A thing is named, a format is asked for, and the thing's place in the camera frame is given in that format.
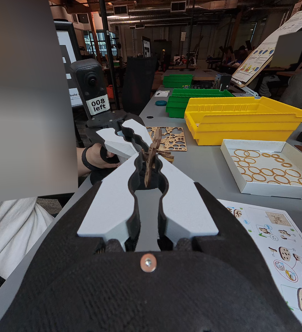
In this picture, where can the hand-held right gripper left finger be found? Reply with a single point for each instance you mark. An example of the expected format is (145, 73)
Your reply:
(107, 207)

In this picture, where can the black metal pole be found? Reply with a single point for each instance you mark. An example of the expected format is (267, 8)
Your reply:
(109, 51)

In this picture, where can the yellow plastic bin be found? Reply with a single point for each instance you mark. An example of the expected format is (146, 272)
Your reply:
(244, 103)
(244, 134)

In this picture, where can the black mesh office chair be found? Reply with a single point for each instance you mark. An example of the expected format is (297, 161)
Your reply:
(138, 77)

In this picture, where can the white paper card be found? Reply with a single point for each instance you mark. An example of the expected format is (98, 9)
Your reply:
(162, 93)

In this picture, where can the punched-out wooden parts sheet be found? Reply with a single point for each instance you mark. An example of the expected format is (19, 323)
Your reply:
(171, 137)

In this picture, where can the wooden model assembly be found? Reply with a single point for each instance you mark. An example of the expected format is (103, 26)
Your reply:
(151, 155)

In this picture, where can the person's left hand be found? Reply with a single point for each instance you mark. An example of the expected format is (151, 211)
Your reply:
(94, 155)

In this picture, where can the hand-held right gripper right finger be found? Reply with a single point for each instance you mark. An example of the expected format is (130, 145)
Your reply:
(187, 207)

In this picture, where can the black framed sign board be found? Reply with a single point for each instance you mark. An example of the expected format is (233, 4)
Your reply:
(68, 46)

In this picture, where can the illustrated instruction booklet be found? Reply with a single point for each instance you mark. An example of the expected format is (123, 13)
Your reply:
(270, 233)

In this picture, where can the green plastic bin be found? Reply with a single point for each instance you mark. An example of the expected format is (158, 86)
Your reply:
(200, 92)
(176, 80)
(176, 106)

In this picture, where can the person's left forearm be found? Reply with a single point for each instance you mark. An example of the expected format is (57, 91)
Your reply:
(81, 166)

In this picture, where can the group of rubber bands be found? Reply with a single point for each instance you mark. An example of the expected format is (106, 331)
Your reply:
(267, 171)

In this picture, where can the clipboard with instruction sheet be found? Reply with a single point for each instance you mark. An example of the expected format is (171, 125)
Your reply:
(259, 51)

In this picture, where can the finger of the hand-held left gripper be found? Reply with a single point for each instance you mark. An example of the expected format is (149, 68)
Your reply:
(138, 132)
(114, 142)

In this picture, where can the white cardboard tray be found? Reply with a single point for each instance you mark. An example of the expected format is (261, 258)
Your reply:
(259, 145)

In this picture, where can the black cardboard box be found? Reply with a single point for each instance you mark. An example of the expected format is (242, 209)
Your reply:
(222, 81)

